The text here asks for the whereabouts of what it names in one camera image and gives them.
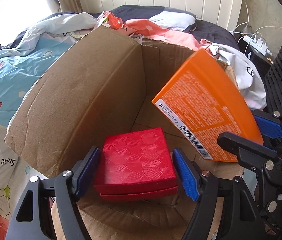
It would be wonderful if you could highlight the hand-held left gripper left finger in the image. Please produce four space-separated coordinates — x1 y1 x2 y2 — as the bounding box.
4 146 101 240

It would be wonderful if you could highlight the black cabinet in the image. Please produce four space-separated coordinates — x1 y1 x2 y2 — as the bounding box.
238 39 275 80

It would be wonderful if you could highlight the pink floral cloth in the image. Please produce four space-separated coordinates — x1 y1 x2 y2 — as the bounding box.
94 11 221 63

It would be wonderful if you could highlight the cardboard box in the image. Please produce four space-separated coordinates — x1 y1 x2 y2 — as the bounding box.
4 25 245 240

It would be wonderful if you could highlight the red textured box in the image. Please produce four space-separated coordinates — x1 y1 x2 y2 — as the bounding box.
93 127 178 202

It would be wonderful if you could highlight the white printed garment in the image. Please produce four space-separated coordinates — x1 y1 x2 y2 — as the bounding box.
216 42 266 110

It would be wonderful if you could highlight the orange carton box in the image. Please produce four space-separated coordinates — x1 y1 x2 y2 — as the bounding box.
151 49 264 163

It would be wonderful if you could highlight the dark navy bedsheet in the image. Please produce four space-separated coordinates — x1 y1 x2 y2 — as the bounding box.
196 20 239 50

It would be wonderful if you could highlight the star printed blanket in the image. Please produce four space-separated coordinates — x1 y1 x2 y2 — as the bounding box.
0 12 99 240

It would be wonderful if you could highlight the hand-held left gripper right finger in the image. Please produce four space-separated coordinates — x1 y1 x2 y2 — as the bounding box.
172 148 264 240

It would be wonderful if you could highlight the white power strip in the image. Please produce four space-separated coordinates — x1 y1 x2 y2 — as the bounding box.
243 34 273 55

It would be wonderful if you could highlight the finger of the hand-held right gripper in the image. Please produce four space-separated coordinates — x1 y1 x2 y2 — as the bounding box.
253 99 282 154
217 132 282 240

